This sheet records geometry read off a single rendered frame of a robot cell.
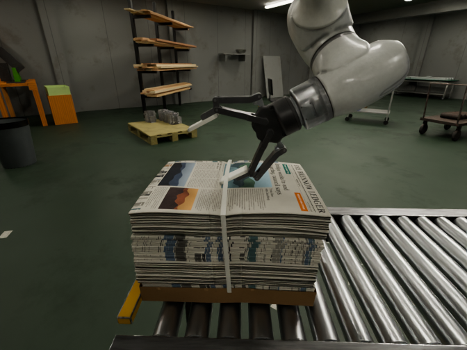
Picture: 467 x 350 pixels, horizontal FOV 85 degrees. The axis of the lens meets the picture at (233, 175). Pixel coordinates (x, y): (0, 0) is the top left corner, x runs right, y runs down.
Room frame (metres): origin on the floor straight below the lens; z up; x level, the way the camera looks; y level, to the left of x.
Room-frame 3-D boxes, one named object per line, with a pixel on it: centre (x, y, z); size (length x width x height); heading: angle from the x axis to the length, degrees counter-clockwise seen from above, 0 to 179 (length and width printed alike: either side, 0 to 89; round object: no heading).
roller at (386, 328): (0.54, -0.32, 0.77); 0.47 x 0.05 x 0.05; 178
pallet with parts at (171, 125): (5.01, 1.44, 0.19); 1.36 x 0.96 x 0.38; 34
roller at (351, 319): (0.54, -0.26, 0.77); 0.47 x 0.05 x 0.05; 178
